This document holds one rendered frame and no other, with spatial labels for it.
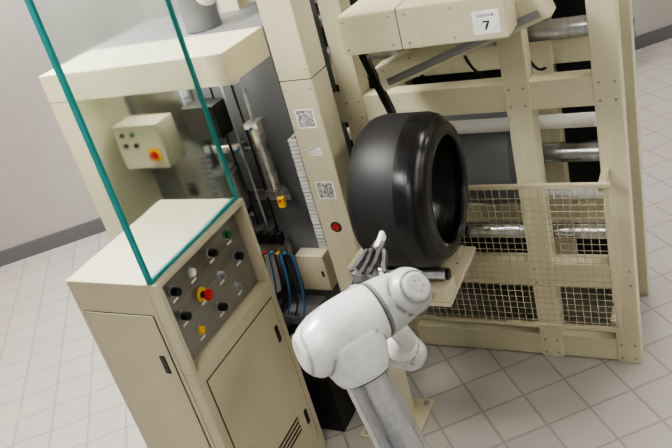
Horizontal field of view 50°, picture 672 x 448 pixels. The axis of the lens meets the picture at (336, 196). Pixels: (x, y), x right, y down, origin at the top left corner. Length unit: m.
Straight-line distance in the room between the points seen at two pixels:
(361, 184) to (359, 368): 1.03
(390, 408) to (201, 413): 1.22
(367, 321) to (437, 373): 2.12
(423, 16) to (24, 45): 3.77
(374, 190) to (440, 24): 0.61
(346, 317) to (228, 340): 1.22
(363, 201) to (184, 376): 0.85
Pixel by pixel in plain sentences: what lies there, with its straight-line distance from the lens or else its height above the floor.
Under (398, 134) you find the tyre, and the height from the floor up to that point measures 1.43.
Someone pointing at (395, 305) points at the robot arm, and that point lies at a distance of 1.54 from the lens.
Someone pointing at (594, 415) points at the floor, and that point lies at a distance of 3.34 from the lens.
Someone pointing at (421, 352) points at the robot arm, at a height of 1.01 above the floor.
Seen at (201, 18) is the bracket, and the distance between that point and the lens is 3.00.
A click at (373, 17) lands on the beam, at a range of 2.64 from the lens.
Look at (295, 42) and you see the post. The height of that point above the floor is 1.79.
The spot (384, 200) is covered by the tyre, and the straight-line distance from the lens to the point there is 2.40.
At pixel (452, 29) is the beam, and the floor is 1.69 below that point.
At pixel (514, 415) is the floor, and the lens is 3.36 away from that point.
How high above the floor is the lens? 2.37
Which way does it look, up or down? 26 degrees down
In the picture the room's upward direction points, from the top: 15 degrees counter-clockwise
